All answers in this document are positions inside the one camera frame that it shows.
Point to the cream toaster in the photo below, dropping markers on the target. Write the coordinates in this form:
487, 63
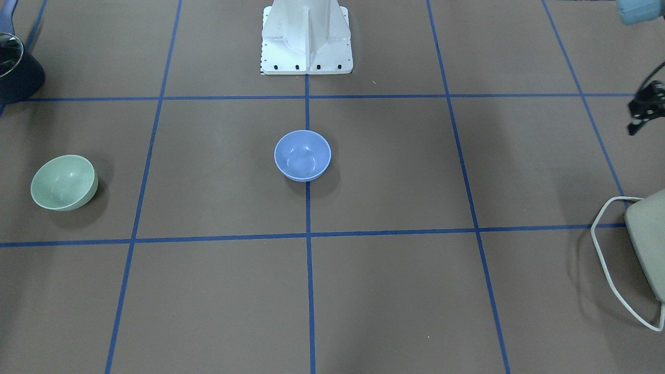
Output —
645, 222

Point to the green bowl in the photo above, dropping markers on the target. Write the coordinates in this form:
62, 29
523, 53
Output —
65, 183

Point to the dark blue saucepan with lid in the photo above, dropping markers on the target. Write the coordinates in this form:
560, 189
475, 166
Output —
21, 74

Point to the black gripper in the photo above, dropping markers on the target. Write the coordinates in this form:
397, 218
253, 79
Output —
646, 106

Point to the white pedestal column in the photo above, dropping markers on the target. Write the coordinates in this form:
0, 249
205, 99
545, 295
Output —
306, 37

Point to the blue bowl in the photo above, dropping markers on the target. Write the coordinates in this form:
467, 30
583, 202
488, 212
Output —
302, 155

